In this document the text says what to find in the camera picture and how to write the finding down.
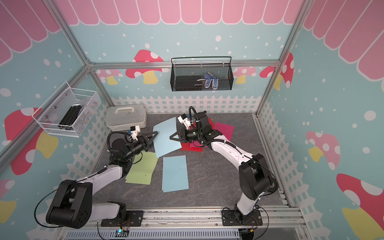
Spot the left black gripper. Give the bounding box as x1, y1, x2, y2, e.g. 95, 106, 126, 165
124, 132, 159, 160

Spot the blue paper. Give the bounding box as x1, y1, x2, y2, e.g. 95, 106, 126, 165
162, 156, 189, 193
153, 117, 182, 158

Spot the large green paper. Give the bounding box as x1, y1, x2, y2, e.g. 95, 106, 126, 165
125, 151, 158, 185

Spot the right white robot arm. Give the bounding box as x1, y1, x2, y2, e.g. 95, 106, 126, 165
170, 106, 279, 225

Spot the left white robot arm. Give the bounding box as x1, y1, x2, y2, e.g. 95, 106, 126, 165
46, 132, 158, 229

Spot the red paper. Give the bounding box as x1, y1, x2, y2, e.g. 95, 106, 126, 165
181, 118, 214, 152

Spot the white plastic storage box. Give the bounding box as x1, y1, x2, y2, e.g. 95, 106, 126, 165
105, 104, 147, 132

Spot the black box in mesh basket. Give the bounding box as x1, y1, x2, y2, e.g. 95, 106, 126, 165
173, 76, 203, 92

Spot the blue white item in basket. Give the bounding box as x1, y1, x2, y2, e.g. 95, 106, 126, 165
195, 72, 219, 90

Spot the green lit circuit board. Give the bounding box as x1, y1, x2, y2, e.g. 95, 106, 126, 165
115, 229, 130, 238

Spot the black tape roll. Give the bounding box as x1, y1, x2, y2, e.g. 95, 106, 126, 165
268, 179, 279, 194

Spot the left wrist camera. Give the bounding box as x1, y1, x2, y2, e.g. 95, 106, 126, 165
130, 126, 141, 141

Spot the black mesh wall basket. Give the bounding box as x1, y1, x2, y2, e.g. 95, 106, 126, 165
170, 56, 234, 92

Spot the black block in wire basket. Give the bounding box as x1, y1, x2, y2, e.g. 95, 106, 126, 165
58, 104, 82, 131

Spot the white wire wall basket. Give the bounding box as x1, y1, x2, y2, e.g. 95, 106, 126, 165
32, 82, 101, 138

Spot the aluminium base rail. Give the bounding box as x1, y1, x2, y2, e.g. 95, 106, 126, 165
53, 206, 311, 240

